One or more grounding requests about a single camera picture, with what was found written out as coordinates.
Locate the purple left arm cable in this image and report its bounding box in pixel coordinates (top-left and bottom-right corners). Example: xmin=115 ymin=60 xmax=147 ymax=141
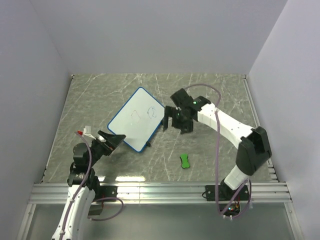
xmin=77 ymin=133 xmax=125 ymax=221

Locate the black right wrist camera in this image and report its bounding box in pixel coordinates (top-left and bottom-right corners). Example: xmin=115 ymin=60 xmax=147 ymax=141
xmin=170 ymin=88 xmax=193 ymax=108

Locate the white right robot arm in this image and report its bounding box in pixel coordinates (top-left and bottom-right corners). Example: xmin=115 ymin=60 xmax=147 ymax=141
xmin=163 ymin=93 xmax=272 ymax=200

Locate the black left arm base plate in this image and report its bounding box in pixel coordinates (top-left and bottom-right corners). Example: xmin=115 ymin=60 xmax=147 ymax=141
xmin=87 ymin=185 xmax=118 ymax=217

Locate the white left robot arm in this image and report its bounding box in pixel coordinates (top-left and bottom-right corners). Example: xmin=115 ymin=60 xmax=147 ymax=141
xmin=51 ymin=130 xmax=126 ymax=240

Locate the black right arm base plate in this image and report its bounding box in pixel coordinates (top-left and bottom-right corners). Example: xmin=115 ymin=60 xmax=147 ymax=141
xmin=201 ymin=184 xmax=252 ymax=218

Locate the aluminium right side rail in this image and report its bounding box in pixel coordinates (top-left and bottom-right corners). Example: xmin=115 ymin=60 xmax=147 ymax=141
xmin=241 ymin=74 xmax=279 ymax=183

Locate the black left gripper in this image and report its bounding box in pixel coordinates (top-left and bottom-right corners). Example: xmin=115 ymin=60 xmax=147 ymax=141
xmin=86 ymin=130 xmax=125 ymax=168

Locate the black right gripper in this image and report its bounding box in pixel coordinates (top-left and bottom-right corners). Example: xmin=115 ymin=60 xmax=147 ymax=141
xmin=163 ymin=105 xmax=194 ymax=135

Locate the green whiteboard eraser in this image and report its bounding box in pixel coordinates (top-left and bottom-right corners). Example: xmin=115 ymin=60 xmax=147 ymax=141
xmin=179 ymin=153 xmax=190 ymax=169

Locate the aluminium rail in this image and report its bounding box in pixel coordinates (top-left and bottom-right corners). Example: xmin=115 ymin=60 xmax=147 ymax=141
xmin=28 ymin=181 xmax=292 ymax=204
xmin=241 ymin=74 xmax=279 ymax=183

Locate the blue framed whiteboard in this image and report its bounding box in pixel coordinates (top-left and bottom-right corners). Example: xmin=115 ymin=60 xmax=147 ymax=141
xmin=107 ymin=87 xmax=165 ymax=153

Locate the aluminium front rail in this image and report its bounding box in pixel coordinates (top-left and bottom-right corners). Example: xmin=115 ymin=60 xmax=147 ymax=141
xmin=28 ymin=181 xmax=292 ymax=204

